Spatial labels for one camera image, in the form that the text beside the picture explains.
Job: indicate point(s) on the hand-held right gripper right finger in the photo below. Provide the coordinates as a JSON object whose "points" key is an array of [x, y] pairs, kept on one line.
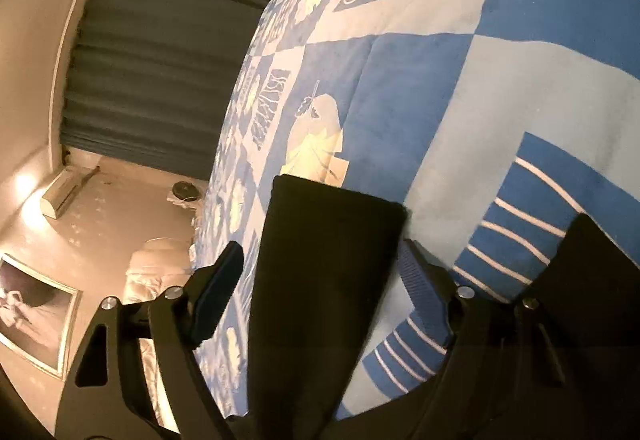
{"points": [[424, 292]]}

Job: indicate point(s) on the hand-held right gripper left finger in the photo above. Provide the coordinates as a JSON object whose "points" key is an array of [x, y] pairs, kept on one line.
{"points": [[219, 292]]}

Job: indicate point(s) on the black pants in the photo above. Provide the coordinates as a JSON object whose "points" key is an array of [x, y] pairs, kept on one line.
{"points": [[320, 270]]}

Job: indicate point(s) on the cream tufted headboard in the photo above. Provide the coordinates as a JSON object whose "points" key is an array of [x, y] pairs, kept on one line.
{"points": [[155, 270]]}

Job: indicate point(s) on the round black device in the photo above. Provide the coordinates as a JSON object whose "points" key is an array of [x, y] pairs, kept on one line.
{"points": [[185, 191]]}

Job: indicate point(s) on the blue printed blanket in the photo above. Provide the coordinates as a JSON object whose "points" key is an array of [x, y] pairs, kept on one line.
{"points": [[425, 95]]}

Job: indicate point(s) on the dark pleated curtain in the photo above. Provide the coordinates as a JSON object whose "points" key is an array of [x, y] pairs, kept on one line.
{"points": [[150, 70]]}

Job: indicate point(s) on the white wall air conditioner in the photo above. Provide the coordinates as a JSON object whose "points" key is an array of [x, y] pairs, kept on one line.
{"points": [[60, 197]]}

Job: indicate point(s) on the framed wall picture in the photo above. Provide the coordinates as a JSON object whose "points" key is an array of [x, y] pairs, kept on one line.
{"points": [[30, 312]]}

